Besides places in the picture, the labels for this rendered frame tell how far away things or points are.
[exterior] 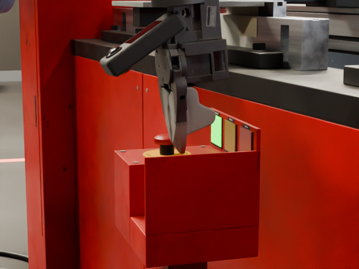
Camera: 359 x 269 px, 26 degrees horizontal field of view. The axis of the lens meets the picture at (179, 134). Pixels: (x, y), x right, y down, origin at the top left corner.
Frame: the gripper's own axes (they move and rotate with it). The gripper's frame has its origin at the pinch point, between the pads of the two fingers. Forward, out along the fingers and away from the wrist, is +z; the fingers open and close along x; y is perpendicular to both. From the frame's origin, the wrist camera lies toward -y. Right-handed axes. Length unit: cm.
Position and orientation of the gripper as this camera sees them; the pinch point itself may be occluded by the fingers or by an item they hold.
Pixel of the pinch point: (175, 144)
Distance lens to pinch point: 105.8
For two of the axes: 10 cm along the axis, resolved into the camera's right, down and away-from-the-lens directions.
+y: 9.6, -1.4, 2.6
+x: -2.8, -1.7, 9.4
